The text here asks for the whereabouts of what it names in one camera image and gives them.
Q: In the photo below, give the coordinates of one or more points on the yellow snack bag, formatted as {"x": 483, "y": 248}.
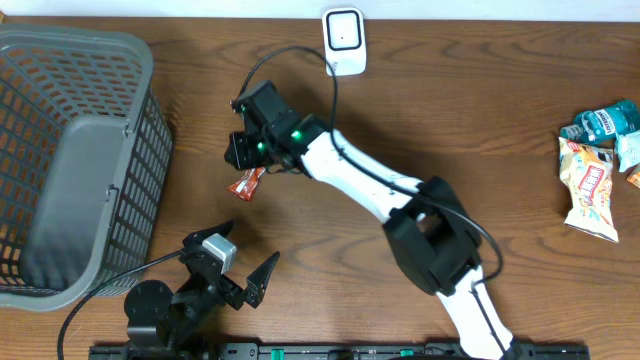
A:
{"x": 586, "y": 171}

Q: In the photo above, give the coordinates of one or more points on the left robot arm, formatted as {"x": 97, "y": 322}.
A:
{"x": 162, "y": 323}

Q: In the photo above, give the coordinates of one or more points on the grey plastic mesh basket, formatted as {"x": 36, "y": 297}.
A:
{"x": 85, "y": 152}

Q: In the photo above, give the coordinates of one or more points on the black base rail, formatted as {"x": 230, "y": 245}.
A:
{"x": 252, "y": 351}

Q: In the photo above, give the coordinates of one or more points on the teal mouthwash bottle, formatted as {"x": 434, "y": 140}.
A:
{"x": 596, "y": 126}

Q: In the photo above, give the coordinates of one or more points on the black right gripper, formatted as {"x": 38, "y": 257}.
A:
{"x": 238, "y": 156}

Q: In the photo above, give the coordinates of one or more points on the white barcode scanner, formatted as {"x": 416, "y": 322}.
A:
{"x": 344, "y": 41}

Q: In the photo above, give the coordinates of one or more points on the orange tissue pack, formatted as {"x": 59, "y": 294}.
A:
{"x": 634, "y": 177}

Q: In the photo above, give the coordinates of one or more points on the light green wipes packet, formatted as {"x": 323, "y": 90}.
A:
{"x": 627, "y": 149}

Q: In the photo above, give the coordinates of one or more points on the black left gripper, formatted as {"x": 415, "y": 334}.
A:
{"x": 235, "y": 298}

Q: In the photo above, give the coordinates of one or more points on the red brown snack bar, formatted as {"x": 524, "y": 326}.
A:
{"x": 246, "y": 186}

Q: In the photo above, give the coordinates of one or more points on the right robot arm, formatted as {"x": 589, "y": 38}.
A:
{"x": 434, "y": 242}

